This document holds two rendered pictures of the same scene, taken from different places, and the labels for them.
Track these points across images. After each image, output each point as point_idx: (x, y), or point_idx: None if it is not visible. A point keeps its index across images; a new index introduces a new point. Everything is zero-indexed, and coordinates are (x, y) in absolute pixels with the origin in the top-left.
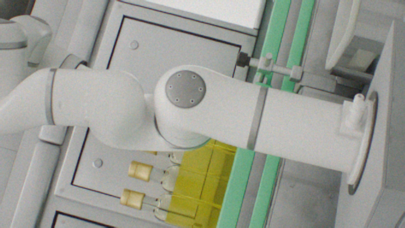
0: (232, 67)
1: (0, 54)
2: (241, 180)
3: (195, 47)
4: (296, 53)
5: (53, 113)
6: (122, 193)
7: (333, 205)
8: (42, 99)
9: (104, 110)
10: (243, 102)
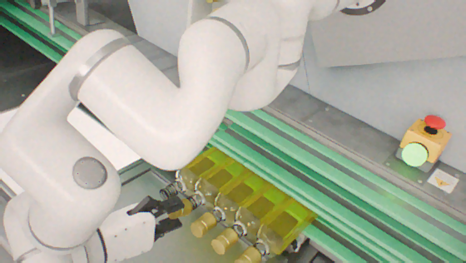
0: (161, 181)
1: (131, 49)
2: (290, 146)
3: (128, 192)
4: None
5: (245, 38)
6: (241, 260)
7: (335, 111)
8: (227, 28)
9: (267, 13)
10: None
